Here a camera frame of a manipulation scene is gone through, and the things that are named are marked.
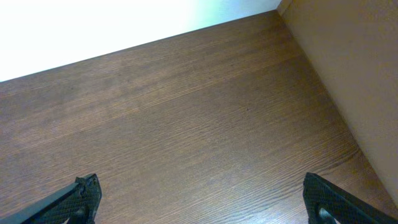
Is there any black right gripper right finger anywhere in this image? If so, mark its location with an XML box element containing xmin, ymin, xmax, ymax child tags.
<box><xmin>303</xmin><ymin>172</ymin><xmax>397</xmax><ymax>224</ymax></box>

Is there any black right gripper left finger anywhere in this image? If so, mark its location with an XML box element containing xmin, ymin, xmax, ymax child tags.
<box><xmin>1</xmin><ymin>174</ymin><xmax>102</xmax><ymax>223</ymax></box>

